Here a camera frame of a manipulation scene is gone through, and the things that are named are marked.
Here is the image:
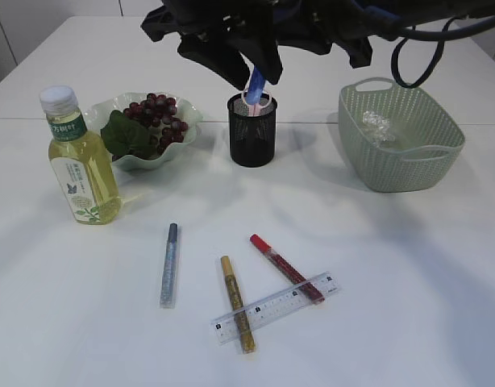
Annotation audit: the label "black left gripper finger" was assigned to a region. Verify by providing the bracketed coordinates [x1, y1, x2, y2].
[177, 35, 250, 90]
[227, 24, 283, 85]

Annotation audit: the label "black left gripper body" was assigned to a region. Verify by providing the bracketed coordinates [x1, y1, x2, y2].
[141, 1, 276, 44]

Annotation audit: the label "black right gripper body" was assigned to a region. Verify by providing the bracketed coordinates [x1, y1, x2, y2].
[272, 1, 372, 68]

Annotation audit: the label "blue capped scissors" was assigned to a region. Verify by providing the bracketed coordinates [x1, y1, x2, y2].
[244, 67, 266, 106]

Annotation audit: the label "pink capped scissors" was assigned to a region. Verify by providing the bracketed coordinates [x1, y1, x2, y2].
[241, 89, 272, 117]

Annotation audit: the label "purple grape bunch with leaves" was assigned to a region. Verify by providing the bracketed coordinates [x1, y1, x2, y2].
[100, 93, 189, 161]

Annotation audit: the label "clear plastic sheet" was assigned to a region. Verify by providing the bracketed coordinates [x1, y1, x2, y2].
[361, 110, 397, 145]

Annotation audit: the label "yellow tea bottle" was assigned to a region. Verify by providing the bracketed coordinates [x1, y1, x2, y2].
[40, 85, 122, 225]

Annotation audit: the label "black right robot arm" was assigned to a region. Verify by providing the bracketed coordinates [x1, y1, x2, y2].
[270, 1, 495, 89]

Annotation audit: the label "black mesh pen holder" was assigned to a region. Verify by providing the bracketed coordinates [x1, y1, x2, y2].
[227, 93, 277, 168]

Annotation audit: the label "green wavy glass plate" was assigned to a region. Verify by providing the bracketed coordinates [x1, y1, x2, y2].
[84, 92, 202, 171]

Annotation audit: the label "green woven plastic basket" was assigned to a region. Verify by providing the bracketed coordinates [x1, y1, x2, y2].
[339, 77, 465, 193]

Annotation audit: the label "red glitter pen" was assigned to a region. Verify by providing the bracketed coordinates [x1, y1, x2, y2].
[250, 234, 325, 304]

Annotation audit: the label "silver glitter pen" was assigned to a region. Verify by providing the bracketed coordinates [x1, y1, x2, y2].
[159, 223, 178, 309]

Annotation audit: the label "clear plastic ruler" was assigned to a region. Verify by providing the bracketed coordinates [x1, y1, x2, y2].
[210, 272, 340, 344]

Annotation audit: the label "gold glitter pen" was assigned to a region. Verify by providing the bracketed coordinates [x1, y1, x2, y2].
[220, 256, 256, 354]

